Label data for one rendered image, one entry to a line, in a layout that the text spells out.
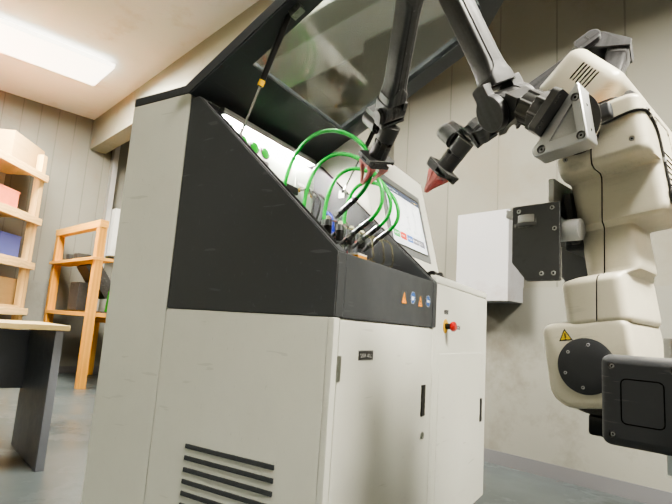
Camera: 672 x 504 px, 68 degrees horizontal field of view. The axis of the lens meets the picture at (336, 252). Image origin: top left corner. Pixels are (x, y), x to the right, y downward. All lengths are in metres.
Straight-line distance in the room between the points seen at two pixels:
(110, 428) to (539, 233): 1.33
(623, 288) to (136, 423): 1.31
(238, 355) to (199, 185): 0.53
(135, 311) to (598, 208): 1.29
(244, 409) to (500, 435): 2.36
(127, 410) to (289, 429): 0.59
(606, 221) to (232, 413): 0.98
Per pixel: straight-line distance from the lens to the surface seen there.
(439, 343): 1.87
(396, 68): 1.37
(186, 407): 1.49
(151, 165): 1.75
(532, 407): 3.37
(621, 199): 1.12
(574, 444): 3.30
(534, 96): 1.06
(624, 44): 1.66
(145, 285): 1.65
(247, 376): 1.34
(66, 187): 7.31
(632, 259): 1.10
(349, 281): 1.25
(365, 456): 1.40
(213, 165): 1.54
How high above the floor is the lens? 0.76
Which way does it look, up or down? 9 degrees up
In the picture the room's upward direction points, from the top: 4 degrees clockwise
